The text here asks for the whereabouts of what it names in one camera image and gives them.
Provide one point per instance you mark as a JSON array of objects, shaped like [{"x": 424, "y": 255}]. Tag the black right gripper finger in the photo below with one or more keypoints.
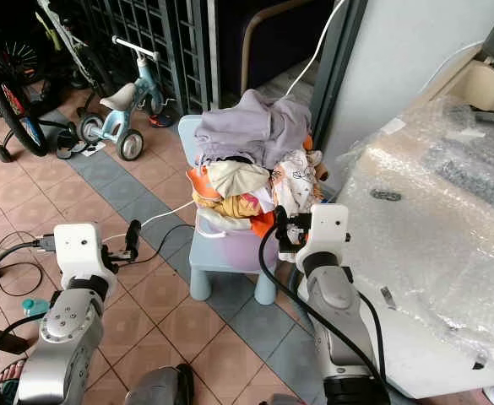
[{"x": 279, "y": 224}]

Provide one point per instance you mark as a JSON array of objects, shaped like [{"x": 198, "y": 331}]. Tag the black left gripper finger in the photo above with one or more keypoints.
[{"x": 133, "y": 235}]

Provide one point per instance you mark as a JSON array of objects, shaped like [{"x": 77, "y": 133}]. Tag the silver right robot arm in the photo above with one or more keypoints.
[{"x": 344, "y": 329}]

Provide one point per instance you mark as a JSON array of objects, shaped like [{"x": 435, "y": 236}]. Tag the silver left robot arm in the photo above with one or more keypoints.
[{"x": 65, "y": 333}]

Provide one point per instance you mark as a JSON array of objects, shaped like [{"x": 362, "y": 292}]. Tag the white washing machine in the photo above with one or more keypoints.
[{"x": 432, "y": 371}]

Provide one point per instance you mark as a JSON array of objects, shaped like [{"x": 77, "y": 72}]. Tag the white printed garment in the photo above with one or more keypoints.
[{"x": 297, "y": 179}]

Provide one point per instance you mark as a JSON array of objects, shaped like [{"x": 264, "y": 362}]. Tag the yellow pink garment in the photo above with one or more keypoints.
[{"x": 234, "y": 205}]

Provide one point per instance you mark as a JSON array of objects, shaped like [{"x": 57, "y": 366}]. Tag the purple plastic laundry basket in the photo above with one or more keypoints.
[{"x": 234, "y": 249}]

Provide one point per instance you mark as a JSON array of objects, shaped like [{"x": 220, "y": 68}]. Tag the cream garment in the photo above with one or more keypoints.
[{"x": 238, "y": 179}]

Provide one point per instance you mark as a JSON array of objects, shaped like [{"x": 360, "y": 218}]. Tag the light blue child chair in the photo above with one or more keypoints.
[{"x": 208, "y": 270}]

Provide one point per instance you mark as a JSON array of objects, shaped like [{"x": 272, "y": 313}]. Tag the orange garment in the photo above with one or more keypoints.
[{"x": 200, "y": 181}]

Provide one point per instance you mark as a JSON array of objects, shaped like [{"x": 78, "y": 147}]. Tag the lilac garment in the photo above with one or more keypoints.
[{"x": 255, "y": 126}]

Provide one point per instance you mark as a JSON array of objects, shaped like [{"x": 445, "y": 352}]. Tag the light blue child tricycle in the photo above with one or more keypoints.
[{"x": 137, "y": 101}]

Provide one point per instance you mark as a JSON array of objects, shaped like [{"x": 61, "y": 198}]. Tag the grey robot leg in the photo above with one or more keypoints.
[{"x": 162, "y": 386}]

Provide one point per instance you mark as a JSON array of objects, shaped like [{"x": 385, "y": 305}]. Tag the clear bubble wrap sheet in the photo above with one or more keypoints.
[{"x": 441, "y": 228}]

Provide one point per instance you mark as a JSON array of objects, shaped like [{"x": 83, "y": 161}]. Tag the person foot in sandal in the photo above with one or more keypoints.
[{"x": 8, "y": 384}]

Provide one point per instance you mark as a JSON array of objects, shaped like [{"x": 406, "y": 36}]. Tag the black child bicycle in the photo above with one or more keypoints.
[{"x": 18, "y": 110}]

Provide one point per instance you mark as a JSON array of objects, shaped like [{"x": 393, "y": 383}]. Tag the curved wooden armchair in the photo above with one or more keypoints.
[{"x": 268, "y": 29}]

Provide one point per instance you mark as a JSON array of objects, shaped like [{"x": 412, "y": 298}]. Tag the black metal gate grille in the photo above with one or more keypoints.
[{"x": 154, "y": 34}]

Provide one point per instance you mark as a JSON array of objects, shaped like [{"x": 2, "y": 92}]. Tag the white green kick scooter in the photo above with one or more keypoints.
[{"x": 65, "y": 38}]

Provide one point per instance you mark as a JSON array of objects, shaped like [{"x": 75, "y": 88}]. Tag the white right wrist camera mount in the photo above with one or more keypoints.
[{"x": 327, "y": 228}]

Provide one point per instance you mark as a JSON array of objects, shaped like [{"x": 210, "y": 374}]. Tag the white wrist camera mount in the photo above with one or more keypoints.
[
  {"x": 79, "y": 249},
  {"x": 327, "y": 228}
]

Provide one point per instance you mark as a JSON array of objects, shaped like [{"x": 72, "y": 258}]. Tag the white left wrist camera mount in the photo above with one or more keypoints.
[{"x": 79, "y": 249}]

